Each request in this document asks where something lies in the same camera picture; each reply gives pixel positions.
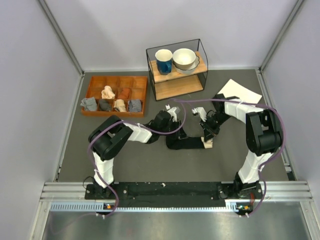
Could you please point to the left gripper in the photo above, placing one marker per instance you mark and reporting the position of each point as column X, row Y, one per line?
column 180, row 133

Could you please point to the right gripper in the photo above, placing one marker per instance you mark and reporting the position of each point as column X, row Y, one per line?
column 209, row 131

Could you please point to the black underwear cream waistband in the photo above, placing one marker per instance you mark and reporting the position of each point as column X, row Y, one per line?
column 188, row 143

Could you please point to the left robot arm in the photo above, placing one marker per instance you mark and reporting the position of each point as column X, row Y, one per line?
column 106, row 141

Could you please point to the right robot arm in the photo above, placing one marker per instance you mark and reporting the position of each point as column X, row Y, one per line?
column 263, row 135

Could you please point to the blue striped rolled cloth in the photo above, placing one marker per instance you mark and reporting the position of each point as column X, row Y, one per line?
column 134, row 106

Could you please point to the white square plate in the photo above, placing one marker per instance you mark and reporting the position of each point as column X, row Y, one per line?
column 234, row 89

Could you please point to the cream rolled cloth lower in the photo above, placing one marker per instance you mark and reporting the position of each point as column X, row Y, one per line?
column 119, row 105

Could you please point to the cream rolled cloth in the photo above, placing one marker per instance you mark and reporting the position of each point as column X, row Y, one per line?
column 107, row 93
column 119, row 105

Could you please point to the orange rolled cloth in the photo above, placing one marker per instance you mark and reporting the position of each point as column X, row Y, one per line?
column 124, row 93

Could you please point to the wooden compartment organizer tray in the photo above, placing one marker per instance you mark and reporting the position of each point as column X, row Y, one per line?
column 138, row 85

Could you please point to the white scalloped dish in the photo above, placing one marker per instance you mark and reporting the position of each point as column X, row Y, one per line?
column 191, row 69

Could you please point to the dark grey rolled cloth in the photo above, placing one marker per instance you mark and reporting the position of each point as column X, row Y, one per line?
column 104, row 105

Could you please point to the cream rolled cloth upper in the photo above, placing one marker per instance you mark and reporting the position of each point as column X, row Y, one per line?
column 107, row 93

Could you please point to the blue ceramic mug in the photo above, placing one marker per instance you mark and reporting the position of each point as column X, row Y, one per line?
column 164, row 61

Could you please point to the cream ceramic bowl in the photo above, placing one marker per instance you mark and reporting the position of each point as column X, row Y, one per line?
column 184, row 58

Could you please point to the grey striped rolled cloth left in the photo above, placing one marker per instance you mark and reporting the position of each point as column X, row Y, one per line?
column 89, row 104

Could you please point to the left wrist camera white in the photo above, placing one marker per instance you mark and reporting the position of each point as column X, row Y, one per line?
column 173, row 111

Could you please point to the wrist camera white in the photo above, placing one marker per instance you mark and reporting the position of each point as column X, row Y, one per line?
column 173, row 111
column 200, row 111

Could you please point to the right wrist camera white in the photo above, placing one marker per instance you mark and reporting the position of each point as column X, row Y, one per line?
column 200, row 111

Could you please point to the black wire wooden shelf rack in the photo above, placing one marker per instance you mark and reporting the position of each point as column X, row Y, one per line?
column 175, row 84

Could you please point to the aluminium frame rail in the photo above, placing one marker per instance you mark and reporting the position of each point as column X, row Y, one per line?
column 279, row 191

